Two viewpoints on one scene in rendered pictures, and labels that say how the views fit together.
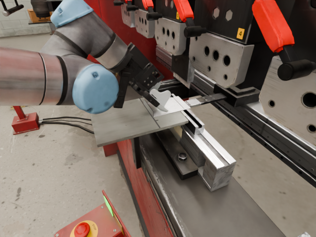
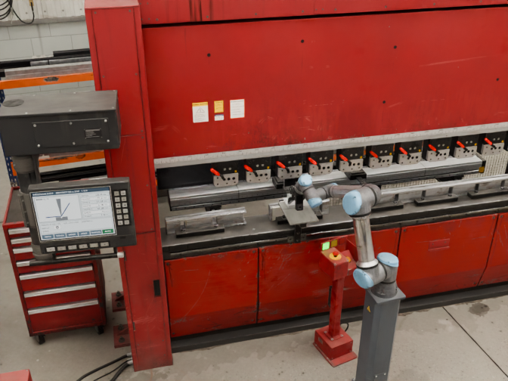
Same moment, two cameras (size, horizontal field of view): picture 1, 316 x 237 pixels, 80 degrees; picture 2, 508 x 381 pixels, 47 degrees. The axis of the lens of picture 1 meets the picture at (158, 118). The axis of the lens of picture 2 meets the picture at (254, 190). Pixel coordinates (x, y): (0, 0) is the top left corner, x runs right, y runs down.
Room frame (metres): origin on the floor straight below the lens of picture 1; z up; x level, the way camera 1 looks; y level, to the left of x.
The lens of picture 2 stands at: (0.26, 3.17, 2.88)
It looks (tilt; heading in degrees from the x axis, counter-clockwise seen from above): 29 degrees down; 279
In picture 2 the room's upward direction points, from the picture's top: straight up
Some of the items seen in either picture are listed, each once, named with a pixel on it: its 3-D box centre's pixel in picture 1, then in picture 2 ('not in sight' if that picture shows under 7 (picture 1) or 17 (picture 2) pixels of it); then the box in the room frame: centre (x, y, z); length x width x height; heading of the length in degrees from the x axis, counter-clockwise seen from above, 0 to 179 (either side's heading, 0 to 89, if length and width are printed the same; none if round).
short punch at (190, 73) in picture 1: (182, 67); (291, 181); (0.54, -0.07, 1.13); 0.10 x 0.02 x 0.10; 23
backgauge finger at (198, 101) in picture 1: (219, 94); (286, 186); (0.59, -0.21, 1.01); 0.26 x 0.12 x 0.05; 113
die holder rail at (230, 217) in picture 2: not in sight; (205, 220); (1.04, 0.14, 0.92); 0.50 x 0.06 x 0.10; 23
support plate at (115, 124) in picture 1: (136, 115); (298, 212); (0.48, 0.07, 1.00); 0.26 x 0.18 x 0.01; 113
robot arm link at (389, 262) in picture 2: not in sight; (385, 266); (-0.05, 0.48, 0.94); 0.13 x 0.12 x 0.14; 44
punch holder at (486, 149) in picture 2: not in sight; (490, 140); (-0.73, -0.60, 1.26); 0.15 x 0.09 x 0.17; 23
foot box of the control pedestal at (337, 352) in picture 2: not in sight; (335, 344); (0.18, 0.19, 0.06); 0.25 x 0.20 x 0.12; 127
